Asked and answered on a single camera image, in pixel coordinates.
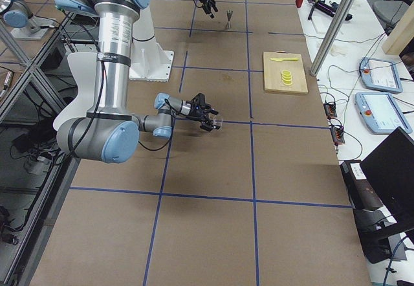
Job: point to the lemon slice four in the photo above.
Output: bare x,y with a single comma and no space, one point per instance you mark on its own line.
287,83

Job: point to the black handheld tool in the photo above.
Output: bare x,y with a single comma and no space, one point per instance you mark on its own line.
328,9

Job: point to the blue teach pendant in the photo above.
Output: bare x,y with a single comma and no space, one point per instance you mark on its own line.
381,113
380,75

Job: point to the wooden plank post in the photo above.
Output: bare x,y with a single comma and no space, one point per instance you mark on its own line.
401,35

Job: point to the far blue teach pendant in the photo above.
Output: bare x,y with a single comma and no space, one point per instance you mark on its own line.
380,75

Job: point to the black monitor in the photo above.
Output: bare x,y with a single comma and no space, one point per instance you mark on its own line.
389,170

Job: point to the yellow plastic knife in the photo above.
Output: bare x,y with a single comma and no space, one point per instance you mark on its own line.
284,59

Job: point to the bamboo cutting board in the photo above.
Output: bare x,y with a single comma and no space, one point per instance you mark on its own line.
272,73

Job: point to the aluminium frame post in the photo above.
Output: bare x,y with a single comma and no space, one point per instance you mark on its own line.
330,36

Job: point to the grey office chair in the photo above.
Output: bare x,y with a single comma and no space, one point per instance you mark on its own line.
390,12

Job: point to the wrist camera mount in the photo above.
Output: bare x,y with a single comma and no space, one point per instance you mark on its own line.
198,101

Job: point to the near blue teach pendant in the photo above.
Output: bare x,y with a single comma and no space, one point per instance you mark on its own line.
381,113

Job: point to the white camera stand pillar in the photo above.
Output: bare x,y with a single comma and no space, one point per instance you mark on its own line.
149,62

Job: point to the black computer box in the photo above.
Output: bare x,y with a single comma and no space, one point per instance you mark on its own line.
360,190

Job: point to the steel jigger shaker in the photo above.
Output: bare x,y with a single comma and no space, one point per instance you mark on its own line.
229,14

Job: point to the white chair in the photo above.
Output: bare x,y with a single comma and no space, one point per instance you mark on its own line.
83,69

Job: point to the lemon slice one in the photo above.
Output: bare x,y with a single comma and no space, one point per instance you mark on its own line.
286,73

